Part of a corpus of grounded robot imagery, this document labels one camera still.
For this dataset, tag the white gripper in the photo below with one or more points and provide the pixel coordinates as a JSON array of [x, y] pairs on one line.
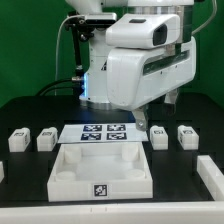
[[135, 77]]

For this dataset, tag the white square table top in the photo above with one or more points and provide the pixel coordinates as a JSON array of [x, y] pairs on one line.
[[100, 171]]

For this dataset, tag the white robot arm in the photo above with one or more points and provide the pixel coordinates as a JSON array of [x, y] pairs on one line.
[[95, 79]]

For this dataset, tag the white sheet with markers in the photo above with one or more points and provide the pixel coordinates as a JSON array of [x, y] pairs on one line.
[[115, 132]]

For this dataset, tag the white obstacle bar right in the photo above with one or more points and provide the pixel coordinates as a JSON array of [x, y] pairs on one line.
[[211, 176]]

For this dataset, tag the white block left edge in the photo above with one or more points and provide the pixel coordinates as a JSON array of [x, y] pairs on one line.
[[1, 171]]

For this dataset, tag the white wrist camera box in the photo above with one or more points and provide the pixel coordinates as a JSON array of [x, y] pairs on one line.
[[144, 31]]

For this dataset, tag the black camera on stand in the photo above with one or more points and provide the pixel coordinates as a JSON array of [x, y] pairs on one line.
[[89, 28]]

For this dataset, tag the white front rail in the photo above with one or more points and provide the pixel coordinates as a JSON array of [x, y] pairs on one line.
[[136, 213]]

